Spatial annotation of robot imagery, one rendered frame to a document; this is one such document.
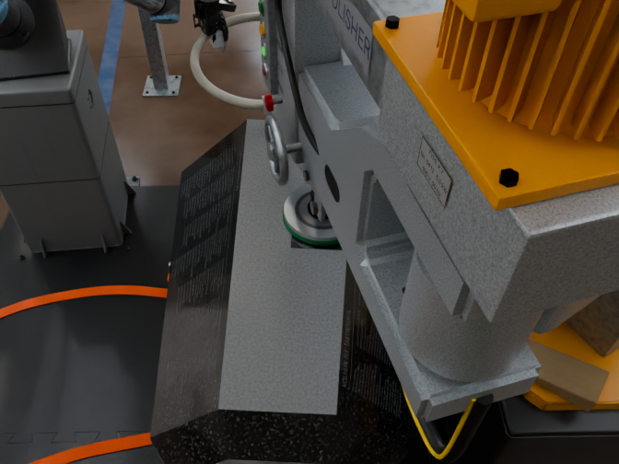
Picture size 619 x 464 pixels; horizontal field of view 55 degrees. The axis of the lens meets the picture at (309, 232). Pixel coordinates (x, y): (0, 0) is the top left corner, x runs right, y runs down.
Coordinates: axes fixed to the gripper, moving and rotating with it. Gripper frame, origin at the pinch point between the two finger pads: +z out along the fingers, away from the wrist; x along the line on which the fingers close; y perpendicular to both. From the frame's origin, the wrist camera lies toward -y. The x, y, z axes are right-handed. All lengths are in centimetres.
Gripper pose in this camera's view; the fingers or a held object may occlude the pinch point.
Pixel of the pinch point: (219, 44)
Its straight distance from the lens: 227.0
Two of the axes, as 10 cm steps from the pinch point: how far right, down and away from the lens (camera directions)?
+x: 7.3, 5.6, -3.9
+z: -0.3, 6.0, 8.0
